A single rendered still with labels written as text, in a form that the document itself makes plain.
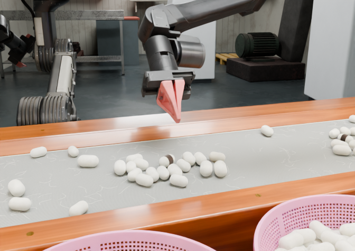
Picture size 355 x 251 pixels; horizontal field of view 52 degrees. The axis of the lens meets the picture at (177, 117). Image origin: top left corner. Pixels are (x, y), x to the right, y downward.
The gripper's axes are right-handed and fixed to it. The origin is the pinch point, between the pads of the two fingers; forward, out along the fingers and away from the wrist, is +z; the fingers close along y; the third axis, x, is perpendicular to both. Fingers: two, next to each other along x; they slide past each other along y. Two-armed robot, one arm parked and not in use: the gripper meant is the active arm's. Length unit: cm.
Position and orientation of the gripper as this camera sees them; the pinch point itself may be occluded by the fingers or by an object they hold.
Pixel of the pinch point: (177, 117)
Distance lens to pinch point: 68.4
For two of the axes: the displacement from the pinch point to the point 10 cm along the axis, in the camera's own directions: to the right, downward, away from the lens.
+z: 2.3, 8.2, -5.3
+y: 9.6, -0.8, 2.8
